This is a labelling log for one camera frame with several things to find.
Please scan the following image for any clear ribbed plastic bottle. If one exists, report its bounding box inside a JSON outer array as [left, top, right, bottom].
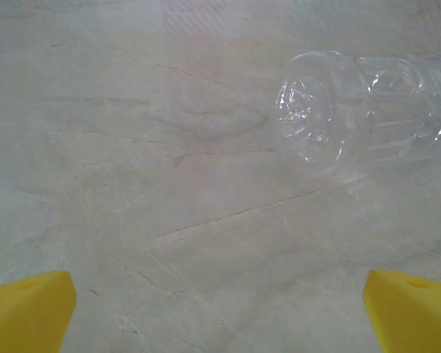
[[273, 49, 441, 185]]

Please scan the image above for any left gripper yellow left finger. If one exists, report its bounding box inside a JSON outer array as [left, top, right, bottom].
[[0, 271, 77, 353]]

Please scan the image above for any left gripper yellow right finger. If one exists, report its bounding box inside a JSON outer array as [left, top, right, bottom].
[[362, 268, 441, 353]]

